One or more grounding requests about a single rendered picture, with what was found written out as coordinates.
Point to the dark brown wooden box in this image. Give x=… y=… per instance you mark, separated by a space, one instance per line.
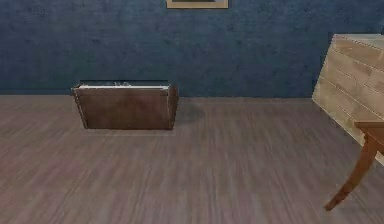
x=125 y=108

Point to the light wooden chest of drawers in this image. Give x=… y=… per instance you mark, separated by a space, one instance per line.
x=353 y=80

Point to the framed wall picture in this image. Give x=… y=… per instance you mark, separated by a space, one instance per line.
x=197 y=4

